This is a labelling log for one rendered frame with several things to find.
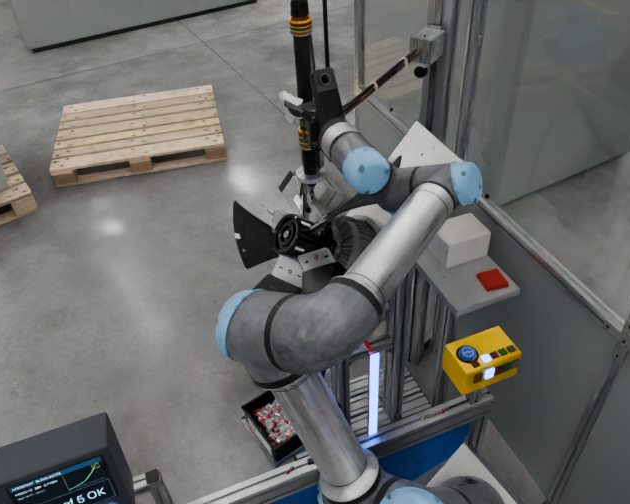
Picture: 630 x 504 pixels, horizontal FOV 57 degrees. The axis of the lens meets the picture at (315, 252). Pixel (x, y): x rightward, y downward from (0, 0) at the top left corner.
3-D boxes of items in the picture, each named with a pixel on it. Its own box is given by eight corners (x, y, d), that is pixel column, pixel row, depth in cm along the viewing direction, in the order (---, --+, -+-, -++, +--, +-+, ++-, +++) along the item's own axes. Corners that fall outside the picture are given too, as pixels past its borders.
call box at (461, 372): (492, 350, 155) (498, 324, 149) (515, 378, 148) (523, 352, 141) (440, 370, 152) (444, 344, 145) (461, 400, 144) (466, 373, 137)
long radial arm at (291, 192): (352, 234, 180) (325, 223, 172) (338, 252, 182) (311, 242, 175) (318, 186, 200) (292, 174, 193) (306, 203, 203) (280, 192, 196)
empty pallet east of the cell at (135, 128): (214, 100, 493) (212, 84, 484) (227, 160, 419) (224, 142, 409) (69, 122, 477) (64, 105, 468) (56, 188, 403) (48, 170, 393)
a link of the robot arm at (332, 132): (327, 135, 106) (368, 125, 108) (318, 124, 109) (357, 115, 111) (329, 170, 111) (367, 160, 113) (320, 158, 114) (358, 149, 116)
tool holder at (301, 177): (311, 161, 142) (308, 125, 135) (335, 168, 138) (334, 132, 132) (290, 179, 136) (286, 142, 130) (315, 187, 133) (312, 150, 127)
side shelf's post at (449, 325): (438, 405, 256) (459, 266, 201) (443, 412, 253) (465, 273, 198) (430, 408, 255) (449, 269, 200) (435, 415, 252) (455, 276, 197)
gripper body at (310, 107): (299, 137, 123) (321, 165, 115) (296, 100, 117) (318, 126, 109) (332, 129, 125) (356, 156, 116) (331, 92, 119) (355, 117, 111)
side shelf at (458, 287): (459, 232, 215) (460, 226, 213) (519, 295, 189) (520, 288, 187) (401, 250, 209) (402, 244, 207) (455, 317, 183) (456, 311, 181)
